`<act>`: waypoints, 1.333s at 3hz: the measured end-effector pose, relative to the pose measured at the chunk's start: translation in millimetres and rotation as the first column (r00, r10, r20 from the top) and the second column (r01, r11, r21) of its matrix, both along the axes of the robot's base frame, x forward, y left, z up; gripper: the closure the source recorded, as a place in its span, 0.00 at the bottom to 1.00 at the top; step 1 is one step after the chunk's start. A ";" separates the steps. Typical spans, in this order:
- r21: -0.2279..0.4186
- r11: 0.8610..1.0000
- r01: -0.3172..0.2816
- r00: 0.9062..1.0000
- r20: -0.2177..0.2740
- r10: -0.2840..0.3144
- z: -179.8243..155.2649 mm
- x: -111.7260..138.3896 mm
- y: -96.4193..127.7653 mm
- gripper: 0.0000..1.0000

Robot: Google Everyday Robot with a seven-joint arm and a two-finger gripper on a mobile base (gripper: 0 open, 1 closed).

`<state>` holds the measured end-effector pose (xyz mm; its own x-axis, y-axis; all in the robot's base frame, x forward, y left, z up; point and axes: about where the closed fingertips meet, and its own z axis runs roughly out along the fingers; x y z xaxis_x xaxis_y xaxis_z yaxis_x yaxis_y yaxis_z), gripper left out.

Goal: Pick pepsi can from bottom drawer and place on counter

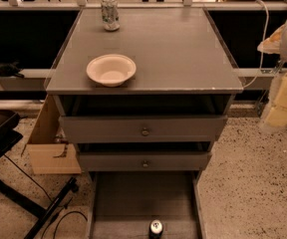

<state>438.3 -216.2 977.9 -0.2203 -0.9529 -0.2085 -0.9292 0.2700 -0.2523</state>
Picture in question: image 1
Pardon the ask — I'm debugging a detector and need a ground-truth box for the grey drawer cabinet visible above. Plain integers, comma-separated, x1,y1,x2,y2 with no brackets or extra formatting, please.
44,7,244,239

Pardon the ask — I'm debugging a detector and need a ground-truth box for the white paper bowl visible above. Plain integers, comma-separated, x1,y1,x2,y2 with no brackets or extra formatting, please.
86,54,137,87

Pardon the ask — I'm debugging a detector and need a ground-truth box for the grey drawer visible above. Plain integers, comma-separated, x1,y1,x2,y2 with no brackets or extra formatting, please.
59,116,227,143
85,171,206,239
79,151,211,171

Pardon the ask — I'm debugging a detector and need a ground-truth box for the white cable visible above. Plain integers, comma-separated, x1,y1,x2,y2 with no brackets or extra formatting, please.
242,0,270,90

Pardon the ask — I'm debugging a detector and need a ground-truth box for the grey bottom drawer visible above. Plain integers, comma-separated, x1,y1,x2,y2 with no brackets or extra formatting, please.
85,171,206,239

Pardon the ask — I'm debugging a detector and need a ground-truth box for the black floor cable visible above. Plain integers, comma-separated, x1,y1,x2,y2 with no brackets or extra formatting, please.
3,153,89,239

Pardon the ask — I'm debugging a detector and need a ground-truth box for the white green soda can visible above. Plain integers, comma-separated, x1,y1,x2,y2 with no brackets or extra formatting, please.
101,0,120,31

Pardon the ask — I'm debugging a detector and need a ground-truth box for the open cardboard box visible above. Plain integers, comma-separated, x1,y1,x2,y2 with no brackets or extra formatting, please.
26,96,82,174

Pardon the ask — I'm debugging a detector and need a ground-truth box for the grey middle drawer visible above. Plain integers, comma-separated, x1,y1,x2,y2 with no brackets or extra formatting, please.
79,151,211,171

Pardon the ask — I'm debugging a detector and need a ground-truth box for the grey top drawer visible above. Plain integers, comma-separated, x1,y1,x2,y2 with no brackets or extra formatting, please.
59,116,227,143

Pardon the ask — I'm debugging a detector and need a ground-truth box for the dark pepsi can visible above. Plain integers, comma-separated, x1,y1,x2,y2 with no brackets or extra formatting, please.
148,219,163,239

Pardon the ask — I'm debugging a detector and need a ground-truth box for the black stand frame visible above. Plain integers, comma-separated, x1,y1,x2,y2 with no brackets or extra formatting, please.
0,109,80,239

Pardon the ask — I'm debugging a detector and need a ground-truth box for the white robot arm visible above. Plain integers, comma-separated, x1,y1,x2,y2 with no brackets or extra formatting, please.
257,20,287,133

